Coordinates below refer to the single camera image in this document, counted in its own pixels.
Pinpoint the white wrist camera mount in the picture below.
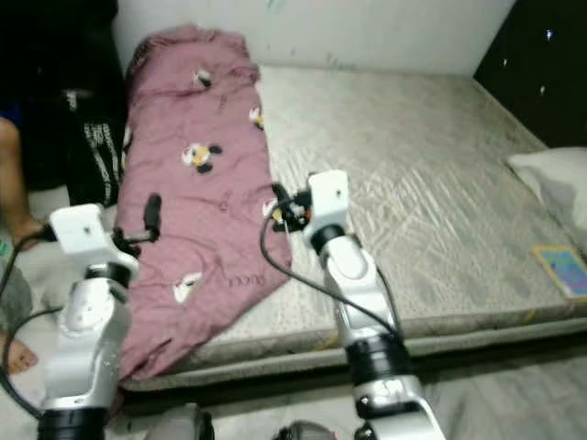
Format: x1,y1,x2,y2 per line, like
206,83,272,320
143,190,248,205
306,169,352,237
49,203,140,278

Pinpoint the dark bed frame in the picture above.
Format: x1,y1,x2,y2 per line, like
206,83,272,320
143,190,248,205
124,321,587,395

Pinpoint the black white patterned garment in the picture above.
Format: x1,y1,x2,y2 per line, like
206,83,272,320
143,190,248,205
46,87,127,210

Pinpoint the bare leg of seated person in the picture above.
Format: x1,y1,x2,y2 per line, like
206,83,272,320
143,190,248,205
0,117,49,250

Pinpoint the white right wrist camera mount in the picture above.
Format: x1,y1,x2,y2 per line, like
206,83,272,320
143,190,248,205
306,169,352,237

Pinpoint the black tufted studded headboard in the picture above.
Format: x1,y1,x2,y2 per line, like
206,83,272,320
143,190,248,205
473,0,587,150

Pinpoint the white printed pillow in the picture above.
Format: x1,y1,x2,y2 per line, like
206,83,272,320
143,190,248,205
505,147,587,256

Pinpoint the purple cartoon print blanket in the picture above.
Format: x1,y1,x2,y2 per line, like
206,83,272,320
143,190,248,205
117,25,293,383

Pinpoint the white quilted mattress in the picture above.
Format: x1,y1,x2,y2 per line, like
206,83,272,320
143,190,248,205
124,64,587,393

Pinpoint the blue yellow children's book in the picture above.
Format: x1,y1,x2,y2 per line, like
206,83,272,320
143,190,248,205
531,243,587,300

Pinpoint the grey robot right leg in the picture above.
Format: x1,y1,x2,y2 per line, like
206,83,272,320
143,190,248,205
271,421,338,440

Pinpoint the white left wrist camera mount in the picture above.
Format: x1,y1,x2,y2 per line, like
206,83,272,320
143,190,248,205
49,203,140,278

